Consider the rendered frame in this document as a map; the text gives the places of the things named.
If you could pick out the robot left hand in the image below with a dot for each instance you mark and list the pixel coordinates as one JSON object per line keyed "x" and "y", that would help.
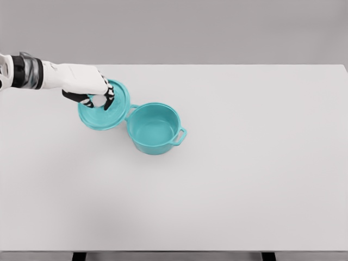
{"x": 81, "y": 79}

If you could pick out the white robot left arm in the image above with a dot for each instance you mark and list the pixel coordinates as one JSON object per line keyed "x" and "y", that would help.
{"x": 27, "y": 72}

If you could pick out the teal pot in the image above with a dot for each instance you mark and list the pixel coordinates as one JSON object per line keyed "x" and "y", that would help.
{"x": 155, "y": 127}

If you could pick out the teal pot lid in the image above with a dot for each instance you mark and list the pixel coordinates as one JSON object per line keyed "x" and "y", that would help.
{"x": 108, "y": 117}

